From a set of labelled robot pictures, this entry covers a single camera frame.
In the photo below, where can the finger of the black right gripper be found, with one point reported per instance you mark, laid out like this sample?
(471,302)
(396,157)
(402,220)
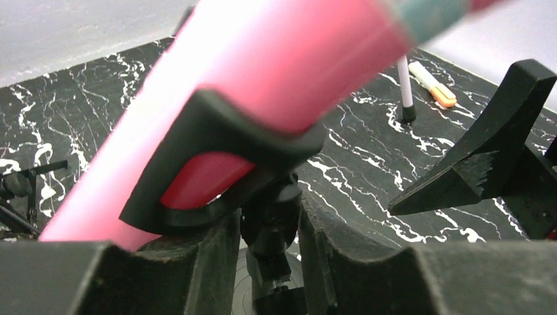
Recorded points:
(481,163)

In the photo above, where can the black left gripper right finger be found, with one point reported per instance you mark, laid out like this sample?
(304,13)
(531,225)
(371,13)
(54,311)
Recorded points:
(345,272)

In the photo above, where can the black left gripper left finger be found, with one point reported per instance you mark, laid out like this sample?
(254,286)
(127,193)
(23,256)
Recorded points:
(188,275)

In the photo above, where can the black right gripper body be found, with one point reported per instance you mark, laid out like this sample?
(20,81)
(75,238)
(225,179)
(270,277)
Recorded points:
(530,194)

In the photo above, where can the black round-base mic stand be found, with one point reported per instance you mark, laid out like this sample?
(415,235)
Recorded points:
(267,199)

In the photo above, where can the pink microphone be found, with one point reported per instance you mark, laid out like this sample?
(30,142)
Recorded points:
(233,104)

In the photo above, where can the black tripod microphone stand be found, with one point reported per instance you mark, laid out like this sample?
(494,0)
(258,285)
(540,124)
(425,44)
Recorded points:
(23,184)

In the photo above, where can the orange grey marker pen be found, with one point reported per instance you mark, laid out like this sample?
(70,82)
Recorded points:
(439,91)

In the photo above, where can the lilac music stand tripod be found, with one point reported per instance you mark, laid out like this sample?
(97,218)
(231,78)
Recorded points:
(408,109)

